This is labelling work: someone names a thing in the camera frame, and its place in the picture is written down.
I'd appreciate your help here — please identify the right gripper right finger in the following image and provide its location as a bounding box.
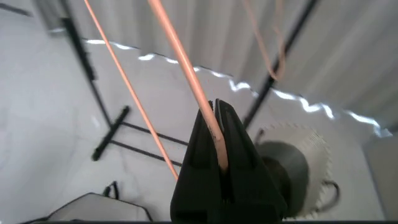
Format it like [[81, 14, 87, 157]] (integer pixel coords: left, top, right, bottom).
[[214, 98, 289, 223]]

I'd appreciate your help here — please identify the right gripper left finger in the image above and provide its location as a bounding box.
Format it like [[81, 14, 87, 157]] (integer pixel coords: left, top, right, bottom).
[[170, 100, 225, 223]]

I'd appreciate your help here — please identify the pink clothes hanger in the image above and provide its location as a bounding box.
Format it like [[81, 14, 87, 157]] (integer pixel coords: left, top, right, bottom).
[[82, 0, 230, 182], [241, 0, 287, 81]]

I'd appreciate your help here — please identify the white laundry basket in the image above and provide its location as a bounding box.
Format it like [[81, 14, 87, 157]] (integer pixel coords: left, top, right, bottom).
[[253, 122, 342, 218]]

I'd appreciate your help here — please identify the black clothes rack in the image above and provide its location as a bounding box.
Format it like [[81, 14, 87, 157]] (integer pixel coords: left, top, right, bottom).
[[60, 0, 320, 168]]

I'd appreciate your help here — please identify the black cable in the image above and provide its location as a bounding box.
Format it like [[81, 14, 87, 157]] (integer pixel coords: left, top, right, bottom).
[[101, 180, 120, 200]]

